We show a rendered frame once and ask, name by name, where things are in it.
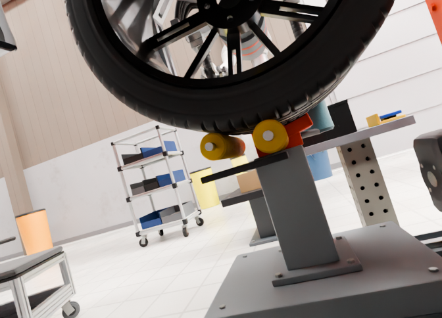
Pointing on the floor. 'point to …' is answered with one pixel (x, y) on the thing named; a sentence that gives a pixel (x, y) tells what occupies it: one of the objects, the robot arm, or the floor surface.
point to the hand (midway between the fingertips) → (210, 70)
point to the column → (366, 182)
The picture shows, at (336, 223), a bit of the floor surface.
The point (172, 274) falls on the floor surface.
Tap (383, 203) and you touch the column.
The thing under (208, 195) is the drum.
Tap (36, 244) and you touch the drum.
